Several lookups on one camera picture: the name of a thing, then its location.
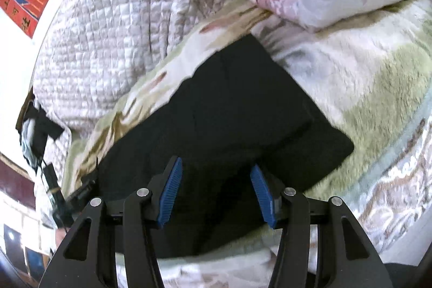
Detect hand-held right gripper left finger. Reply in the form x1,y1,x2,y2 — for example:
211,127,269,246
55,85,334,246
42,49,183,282
39,156,184,288

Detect pile of dark clothes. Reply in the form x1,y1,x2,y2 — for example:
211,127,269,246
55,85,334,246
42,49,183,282
15,104,65,157

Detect dark red wooden panel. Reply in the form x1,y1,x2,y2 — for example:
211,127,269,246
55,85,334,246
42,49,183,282
0,156,36,204

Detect black pants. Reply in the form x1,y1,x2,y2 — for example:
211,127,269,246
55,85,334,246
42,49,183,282
96,33,355,260

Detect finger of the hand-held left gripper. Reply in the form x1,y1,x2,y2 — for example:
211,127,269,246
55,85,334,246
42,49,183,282
66,178,98,208

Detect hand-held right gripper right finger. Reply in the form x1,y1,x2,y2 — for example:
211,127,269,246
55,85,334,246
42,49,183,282
250,164,394,288

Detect beige quilted bedspread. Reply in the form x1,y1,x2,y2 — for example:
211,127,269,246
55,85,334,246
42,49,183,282
32,0,244,181

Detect light blue cloth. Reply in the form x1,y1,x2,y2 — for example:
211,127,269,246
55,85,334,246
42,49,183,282
18,119,43,170

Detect floral fleece blanket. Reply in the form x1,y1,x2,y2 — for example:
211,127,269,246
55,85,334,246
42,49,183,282
61,0,432,288

